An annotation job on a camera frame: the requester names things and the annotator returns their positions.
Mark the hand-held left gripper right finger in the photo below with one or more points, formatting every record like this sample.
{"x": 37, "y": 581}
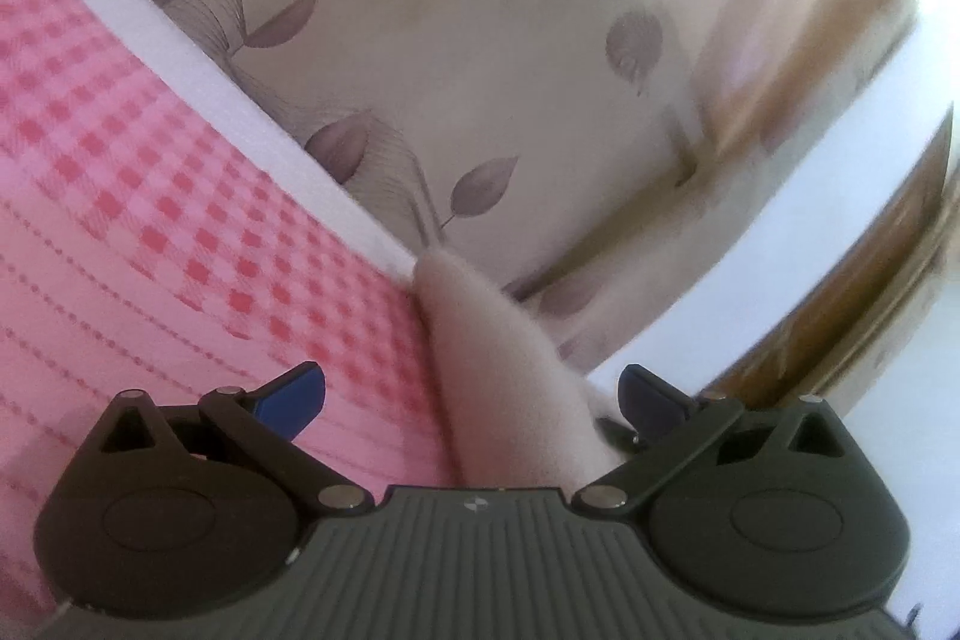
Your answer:
{"x": 651, "y": 404}

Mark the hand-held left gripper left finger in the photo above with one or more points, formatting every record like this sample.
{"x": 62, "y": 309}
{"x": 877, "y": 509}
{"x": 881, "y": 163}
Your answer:
{"x": 296, "y": 404}

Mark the cream knit sweater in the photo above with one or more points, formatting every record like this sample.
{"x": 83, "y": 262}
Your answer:
{"x": 510, "y": 400}

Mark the pink checked blanket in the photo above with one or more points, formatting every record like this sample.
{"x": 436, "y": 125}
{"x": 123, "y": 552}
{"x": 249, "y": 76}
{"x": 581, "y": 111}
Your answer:
{"x": 150, "y": 235}

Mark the beige leaf print curtain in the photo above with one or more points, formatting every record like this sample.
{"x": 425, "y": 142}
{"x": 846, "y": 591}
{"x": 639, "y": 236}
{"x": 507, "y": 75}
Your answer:
{"x": 450, "y": 48}

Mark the brown wooden frame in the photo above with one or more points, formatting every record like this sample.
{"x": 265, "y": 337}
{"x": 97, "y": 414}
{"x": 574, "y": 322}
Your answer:
{"x": 847, "y": 310}

